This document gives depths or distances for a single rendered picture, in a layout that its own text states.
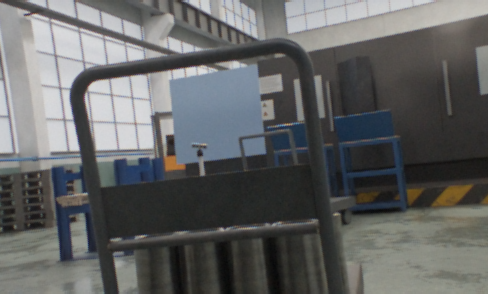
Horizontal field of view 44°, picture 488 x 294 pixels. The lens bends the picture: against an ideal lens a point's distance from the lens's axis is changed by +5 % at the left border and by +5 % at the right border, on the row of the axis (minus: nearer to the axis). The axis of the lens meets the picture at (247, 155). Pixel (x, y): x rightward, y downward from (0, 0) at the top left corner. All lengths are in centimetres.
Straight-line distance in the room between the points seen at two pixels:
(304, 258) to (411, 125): 595
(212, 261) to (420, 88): 605
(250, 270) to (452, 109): 601
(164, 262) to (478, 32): 628
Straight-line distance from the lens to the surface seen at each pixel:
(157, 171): 654
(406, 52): 747
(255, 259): 148
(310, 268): 147
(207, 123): 804
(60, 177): 584
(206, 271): 152
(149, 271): 157
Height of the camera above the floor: 70
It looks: 1 degrees up
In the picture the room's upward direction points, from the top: 7 degrees counter-clockwise
